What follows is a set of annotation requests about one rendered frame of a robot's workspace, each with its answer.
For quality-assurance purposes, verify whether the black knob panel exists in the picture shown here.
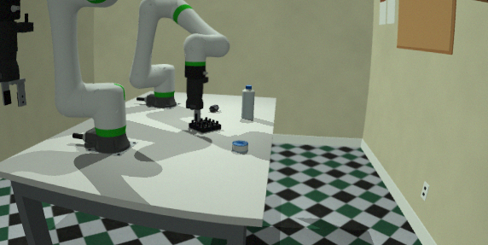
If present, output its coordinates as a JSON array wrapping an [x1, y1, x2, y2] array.
[[189, 117, 221, 133]]

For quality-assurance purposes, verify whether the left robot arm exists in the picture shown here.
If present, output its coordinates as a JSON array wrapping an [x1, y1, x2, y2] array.
[[129, 0, 229, 108]]

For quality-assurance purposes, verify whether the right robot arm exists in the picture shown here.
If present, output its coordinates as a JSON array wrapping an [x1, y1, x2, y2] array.
[[47, 0, 131, 154]]

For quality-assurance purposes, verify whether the grey bottle with blue cap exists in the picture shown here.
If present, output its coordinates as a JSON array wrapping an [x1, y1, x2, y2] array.
[[241, 85, 255, 120]]

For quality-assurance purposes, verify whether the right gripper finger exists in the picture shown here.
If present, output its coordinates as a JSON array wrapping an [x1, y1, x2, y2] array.
[[0, 82, 11, 105], [9, 79, 26, 107]]

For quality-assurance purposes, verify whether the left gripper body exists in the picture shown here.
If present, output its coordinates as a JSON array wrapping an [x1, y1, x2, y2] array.
[[184, 66, 208, 110]]

